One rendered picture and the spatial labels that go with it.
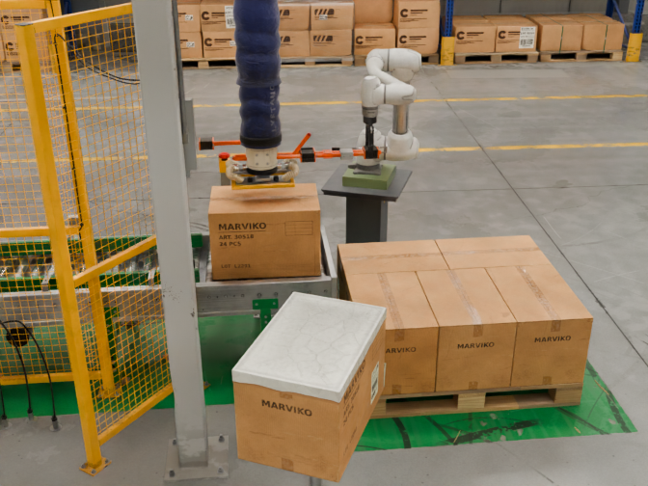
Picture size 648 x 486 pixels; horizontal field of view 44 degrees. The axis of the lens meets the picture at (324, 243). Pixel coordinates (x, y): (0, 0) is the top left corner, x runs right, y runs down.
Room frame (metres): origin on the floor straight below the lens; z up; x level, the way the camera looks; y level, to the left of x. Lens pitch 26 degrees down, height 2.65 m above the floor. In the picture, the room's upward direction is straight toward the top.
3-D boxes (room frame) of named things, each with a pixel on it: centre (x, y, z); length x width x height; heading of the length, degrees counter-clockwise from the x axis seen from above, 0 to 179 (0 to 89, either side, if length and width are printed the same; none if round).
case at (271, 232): (4.14, 0.33, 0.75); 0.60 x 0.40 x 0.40; 94
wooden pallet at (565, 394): (3.94, -0.72, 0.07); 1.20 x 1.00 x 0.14; 96
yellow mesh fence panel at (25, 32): (3.36, 0.91, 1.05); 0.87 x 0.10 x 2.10; 148
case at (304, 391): (2.58, 0.04, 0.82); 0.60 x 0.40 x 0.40; 161
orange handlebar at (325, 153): (4.28, 0.16, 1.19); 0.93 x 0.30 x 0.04; 97
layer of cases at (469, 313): (3.94, -0.72, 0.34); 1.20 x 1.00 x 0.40; 96
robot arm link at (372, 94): (4.21, -0.26, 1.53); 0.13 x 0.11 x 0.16; 84
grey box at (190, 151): (3.19, 0.63, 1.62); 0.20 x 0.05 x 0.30; 96
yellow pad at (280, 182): (4.04, 0.33, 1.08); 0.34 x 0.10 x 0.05; 97
